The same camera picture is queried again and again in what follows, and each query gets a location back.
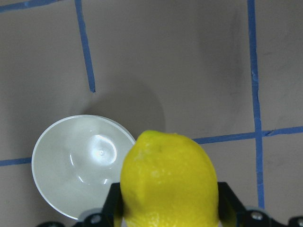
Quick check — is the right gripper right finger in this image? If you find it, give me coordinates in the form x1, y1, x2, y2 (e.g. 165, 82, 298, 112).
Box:
218, 182, 303, 227

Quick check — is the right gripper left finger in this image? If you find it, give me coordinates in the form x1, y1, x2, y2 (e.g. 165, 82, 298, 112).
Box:
35, 182, 124, 227

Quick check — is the yellow lemon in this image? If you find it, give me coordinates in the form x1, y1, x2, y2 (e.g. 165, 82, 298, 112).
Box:
120, 131, 219, 227

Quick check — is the white ceramic bowl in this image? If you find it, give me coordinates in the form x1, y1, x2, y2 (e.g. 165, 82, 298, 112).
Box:
31, 115, 135, 220

